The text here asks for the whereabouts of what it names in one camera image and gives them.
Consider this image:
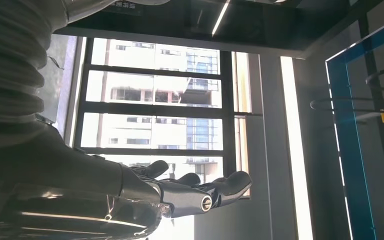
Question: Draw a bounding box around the black framed window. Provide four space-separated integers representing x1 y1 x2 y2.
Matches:
65 34 263 201

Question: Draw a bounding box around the dark sign with text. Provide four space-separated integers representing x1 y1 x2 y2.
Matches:
100 0 145 16

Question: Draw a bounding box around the ceiling light strip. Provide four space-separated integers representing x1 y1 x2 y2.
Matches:
211 0 231 37

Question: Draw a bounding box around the white vertical light strip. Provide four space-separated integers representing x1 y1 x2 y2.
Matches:
279 55 315 240

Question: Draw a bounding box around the blue framed glass panel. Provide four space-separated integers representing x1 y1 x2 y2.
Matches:
324 13 384 240

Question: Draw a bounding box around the black metal post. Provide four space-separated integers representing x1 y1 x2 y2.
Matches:
357 14 384 229

